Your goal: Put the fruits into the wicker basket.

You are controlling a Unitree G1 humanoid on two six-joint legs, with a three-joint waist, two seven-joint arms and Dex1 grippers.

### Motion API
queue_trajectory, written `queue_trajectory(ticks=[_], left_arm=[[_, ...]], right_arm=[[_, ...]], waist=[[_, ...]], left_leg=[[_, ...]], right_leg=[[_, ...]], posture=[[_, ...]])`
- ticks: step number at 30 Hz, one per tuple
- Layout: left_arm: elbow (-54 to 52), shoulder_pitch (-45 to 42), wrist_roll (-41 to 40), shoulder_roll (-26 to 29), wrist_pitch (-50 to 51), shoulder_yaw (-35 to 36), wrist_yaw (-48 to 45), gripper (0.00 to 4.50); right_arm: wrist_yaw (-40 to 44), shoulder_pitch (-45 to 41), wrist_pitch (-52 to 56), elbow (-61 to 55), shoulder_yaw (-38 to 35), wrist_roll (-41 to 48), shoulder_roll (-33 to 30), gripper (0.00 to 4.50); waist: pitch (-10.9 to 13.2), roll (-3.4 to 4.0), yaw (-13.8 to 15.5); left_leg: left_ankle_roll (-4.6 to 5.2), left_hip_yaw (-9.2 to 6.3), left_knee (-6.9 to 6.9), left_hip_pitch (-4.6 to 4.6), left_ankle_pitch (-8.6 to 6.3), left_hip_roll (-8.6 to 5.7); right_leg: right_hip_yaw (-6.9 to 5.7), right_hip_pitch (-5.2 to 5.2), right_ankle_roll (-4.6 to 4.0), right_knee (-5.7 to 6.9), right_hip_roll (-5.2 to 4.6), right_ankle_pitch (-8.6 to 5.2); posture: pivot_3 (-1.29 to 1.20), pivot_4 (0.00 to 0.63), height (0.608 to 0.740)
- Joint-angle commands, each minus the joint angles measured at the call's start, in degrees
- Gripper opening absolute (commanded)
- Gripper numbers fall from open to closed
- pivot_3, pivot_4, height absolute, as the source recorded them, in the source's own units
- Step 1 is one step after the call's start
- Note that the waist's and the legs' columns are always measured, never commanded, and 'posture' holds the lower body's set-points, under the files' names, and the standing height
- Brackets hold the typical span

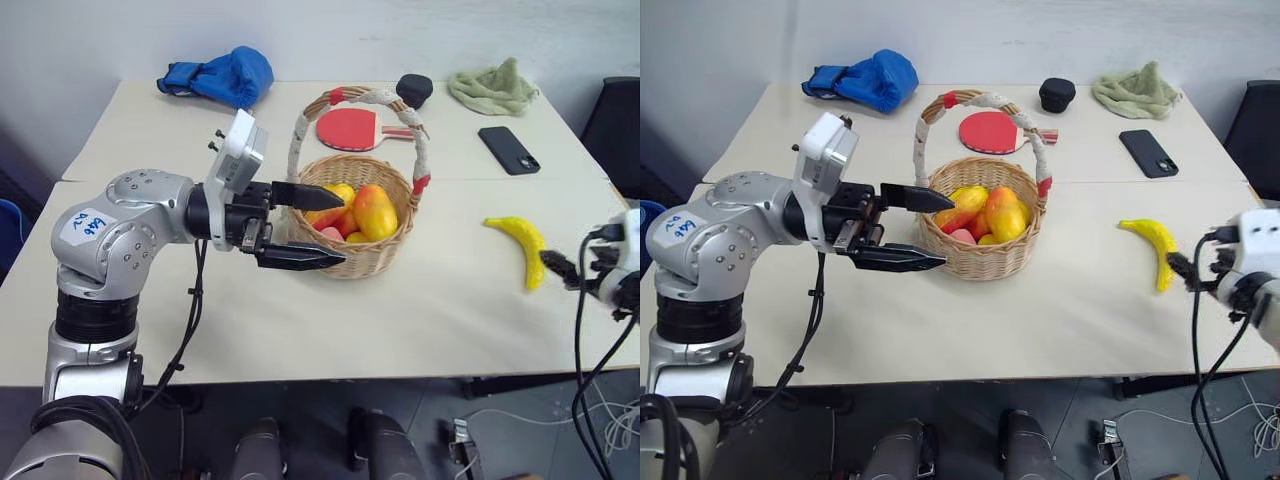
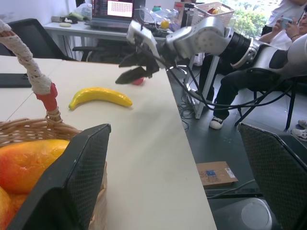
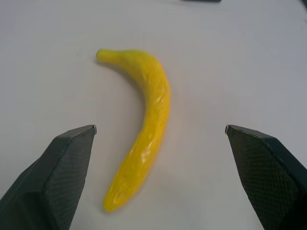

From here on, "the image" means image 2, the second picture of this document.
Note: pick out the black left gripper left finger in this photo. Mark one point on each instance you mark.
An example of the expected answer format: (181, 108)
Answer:
(72, 182)

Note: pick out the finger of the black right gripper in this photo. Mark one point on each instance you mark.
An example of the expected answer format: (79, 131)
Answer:
(130, 61)
(130, 75)

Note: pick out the seated person in black trousers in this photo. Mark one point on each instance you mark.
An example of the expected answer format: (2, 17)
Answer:
(239, 83)

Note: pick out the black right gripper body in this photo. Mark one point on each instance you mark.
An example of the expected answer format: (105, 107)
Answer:
(148, 62)

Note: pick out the small red fruit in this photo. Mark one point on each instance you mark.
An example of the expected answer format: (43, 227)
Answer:
(138, 82)

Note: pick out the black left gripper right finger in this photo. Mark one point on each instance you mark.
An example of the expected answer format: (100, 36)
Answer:
(280, 175)

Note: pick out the turquoise smartphone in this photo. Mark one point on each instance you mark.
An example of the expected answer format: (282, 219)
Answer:
(286, 22)

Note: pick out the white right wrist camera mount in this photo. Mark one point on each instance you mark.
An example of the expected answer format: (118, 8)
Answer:
(144, 36)

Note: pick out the orange-yellow round fruit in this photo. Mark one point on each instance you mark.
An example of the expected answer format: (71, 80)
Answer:
(8, 208)

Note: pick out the standing person in white shirt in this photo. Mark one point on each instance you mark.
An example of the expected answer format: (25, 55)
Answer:
(285, 8)

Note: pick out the open laptop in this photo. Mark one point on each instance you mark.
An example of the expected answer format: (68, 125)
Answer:
(111, 13)

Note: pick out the yellow banana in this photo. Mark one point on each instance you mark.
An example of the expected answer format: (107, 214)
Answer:
(100, 95)

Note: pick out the small yellow ball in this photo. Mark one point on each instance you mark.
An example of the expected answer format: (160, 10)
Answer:
(165, 24)

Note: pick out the clear plastic bag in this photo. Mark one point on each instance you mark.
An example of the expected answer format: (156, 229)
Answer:
(82, 12)

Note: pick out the black office chair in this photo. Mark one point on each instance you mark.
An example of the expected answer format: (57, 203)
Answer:
(36, 40)

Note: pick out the white plastic laundry basket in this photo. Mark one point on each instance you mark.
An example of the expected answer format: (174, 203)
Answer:
(216, 12)

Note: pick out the flat cardboard box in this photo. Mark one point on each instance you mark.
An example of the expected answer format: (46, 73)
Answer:
(217, 173)

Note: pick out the white sneaker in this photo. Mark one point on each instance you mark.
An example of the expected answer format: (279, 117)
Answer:
(299, 134)

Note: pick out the black metal chair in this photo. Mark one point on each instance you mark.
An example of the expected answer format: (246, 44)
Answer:
(291, 103)

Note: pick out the white metal table leg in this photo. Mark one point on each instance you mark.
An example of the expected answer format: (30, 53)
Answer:
(204, 91)

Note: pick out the white desk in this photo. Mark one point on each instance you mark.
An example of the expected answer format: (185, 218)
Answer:
(79, 30)

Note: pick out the orange-red mango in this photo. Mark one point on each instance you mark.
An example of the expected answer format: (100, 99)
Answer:
(26, 160)

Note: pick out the black flat mat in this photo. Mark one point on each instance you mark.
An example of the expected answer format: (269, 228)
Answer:
(13, 80)

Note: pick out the dark grey rounded housing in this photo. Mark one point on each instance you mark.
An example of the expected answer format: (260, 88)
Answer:
(242, 214)

